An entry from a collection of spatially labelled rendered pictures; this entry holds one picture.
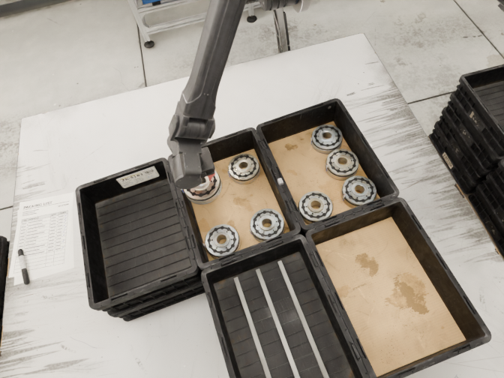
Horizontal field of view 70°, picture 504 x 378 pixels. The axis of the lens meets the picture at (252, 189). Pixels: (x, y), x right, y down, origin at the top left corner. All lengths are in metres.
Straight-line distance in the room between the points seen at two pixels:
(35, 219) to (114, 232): 0.42
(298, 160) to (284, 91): 0.46
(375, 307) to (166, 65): 2.34
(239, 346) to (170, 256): 0.33
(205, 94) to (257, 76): 0.98
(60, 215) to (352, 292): 1.07
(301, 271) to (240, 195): 0.31
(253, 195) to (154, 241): 0.34
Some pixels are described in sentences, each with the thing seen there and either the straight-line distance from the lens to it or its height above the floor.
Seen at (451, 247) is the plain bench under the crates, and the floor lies 0.70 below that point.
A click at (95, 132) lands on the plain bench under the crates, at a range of 1.69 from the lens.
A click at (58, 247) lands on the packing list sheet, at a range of 1.48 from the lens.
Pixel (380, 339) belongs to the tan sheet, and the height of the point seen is 0.83.
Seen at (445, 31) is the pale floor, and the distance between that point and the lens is 3.15.
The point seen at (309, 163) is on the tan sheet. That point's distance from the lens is 1.23.
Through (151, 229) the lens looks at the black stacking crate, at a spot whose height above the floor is 0.83.
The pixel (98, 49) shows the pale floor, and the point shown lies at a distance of 3.31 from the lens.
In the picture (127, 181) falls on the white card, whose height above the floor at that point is 0.89.
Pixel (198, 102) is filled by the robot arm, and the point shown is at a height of 1.35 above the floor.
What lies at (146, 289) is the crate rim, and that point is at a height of 0.93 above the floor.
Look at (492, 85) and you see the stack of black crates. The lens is 2.12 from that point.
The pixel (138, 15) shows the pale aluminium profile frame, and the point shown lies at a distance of 2.99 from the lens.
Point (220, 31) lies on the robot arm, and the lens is 0.67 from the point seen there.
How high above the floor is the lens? 1.87
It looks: 61 degrees down
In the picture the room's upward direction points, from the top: 11 degrees counter-clockwise
